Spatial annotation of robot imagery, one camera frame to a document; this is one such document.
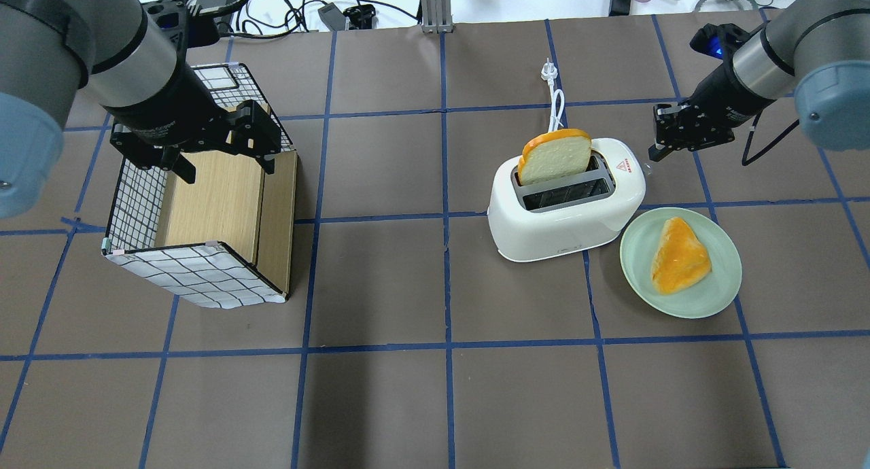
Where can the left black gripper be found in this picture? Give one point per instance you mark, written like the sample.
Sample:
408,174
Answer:
158,110

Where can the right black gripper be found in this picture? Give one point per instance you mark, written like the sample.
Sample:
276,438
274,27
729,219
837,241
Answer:
722,96

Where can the white toaster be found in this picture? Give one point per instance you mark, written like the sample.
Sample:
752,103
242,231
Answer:
569,214

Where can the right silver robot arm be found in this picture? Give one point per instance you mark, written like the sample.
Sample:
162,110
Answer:
816,50

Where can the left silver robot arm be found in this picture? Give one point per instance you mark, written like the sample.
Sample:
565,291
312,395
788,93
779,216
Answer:
130,56

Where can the toast slice in toaster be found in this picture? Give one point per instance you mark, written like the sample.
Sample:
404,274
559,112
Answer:
554,155

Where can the grid fabric wooden basket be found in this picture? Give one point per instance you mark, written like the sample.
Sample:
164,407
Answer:
223,241

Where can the orange bread on plate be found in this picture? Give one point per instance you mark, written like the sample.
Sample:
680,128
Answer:
681,260

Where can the light green plate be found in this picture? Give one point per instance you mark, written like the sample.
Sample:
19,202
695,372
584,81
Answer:
706,298

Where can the aluminium frame post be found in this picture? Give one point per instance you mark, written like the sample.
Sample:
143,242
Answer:
436,16

